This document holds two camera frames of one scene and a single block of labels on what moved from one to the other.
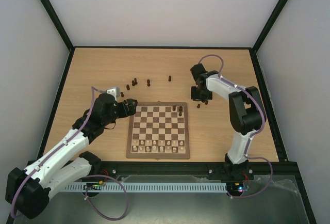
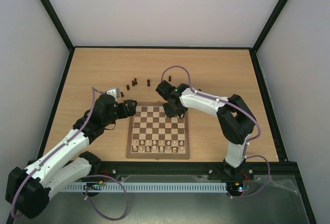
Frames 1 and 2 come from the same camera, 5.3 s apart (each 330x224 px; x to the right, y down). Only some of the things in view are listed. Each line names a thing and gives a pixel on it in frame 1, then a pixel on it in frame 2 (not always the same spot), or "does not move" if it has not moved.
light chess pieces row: [158, 146] does not move
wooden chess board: [160, 130] does not move
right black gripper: [201, 95] to [172, 108]
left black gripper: [132, 110] does not move
